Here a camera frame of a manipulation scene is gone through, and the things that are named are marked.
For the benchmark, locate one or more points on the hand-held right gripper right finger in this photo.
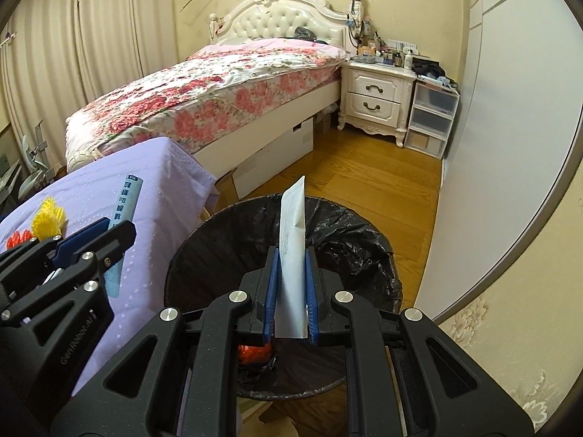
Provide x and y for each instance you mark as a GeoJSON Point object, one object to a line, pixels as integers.
{"type": "Point", "coordinates": [311, 296]}

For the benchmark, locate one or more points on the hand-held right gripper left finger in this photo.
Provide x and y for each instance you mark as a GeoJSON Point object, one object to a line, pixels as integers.
{"type": "Point", "coordinates": [269, 296]}

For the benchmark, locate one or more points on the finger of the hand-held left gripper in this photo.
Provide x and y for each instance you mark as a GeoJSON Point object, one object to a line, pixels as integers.
{"type": "Point", "coordinates": [25, 257]}
{"type": "Point", "coordinates": [79, 243]}

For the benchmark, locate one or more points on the orange foam fruit net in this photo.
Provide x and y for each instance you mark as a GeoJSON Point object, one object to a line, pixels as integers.
{"type": "Point", "coordinates": [18, 240]}

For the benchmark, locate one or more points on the white tube with green print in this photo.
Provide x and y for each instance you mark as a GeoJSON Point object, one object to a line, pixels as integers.
{"type": "Point", "coordinates": [291, 282]}

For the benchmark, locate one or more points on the yellow foam fruit net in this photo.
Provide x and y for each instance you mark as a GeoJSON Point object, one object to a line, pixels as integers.
{"type": "Point", "coordinates": [48, 221]}

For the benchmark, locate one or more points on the black lined trash bin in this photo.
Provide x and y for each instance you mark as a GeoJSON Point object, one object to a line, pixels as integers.
{"type": "Point", "coordinates": [350, 255]}

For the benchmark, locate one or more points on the red plastic bag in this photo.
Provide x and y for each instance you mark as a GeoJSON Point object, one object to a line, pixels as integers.
{"type": "Point", "coordinates": [253, 355]}

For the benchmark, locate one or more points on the grey desk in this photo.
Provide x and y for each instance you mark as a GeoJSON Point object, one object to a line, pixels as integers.
{"type": "Point", "coordinates": [10, 184]}

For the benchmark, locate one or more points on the grey office chair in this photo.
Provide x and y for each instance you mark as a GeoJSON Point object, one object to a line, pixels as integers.
{"type": "Point", "coordinates": [36, 168]}

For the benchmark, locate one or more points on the lilac cloth covered table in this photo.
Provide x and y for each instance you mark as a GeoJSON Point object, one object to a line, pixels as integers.
{"type": "Point", "coordinates": [159, 182]}

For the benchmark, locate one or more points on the white underbed box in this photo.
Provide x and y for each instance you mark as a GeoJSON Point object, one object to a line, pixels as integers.
{"type": "Point", "coordinates": [273, 154]}

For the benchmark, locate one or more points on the beige curtain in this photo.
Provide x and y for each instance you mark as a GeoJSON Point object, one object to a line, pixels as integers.
{"type": "Point", "coordinates": [41, 77]}
{"type": "Point", "coordinates": [123, 41]}

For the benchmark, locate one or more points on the floral blanket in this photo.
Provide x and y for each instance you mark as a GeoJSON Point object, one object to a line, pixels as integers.
{"type": "Point", "coordinates": [205, 95]}

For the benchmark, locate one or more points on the white nightstand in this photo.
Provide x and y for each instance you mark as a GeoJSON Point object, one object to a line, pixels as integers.
{"type": "Point", "coordinates": [373, 95]}

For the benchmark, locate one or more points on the clear plastic drawer unit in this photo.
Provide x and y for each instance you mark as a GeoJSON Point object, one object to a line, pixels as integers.
{"type": "Point", "coordinates": [430, 118]}

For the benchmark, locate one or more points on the cluster of small bottles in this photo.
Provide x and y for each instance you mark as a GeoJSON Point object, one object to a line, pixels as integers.
{"type": "Point", "coordinates": [382, 54]}

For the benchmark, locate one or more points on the dark bag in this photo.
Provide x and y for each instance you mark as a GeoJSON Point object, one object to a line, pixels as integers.
{"type": "Point", "coordinates": [430, 69]}

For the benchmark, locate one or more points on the dark cloth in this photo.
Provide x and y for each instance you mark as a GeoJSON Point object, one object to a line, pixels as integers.
{"type": "Point", "coordinates": [305, 32]}

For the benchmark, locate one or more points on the white wardrobe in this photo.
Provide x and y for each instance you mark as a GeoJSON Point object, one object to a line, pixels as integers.
{"type": "Point", "coordinates": [501, 100]}

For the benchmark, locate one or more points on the white bed with tufted headboard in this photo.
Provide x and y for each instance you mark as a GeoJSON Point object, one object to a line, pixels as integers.
{"type": "Point", "coordinates": [273, 18]}

